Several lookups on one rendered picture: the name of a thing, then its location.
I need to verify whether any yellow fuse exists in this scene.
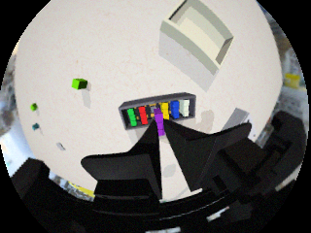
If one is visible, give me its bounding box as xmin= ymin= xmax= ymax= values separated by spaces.
xmin=159 ymin=102 xmax=168 ymax=120

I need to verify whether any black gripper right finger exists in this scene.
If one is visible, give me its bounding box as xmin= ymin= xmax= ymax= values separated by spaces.
xmin=162 ymin=119 xmax=253 ymax=193

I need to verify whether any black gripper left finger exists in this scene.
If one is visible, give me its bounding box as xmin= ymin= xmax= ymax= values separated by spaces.
xmin=81 ymin=121 xmax=163 ymax=199

